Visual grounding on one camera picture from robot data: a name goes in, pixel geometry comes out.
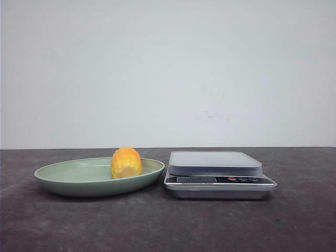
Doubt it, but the yellow corn cob piece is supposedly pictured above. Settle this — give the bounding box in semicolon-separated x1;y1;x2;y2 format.
110;147;142;179

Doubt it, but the silver digital kitchen scale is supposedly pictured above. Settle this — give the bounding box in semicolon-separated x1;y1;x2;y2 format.
164;151;277;200

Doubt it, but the green shallow plate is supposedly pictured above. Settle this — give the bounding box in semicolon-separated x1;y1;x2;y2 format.
34;157;165;197

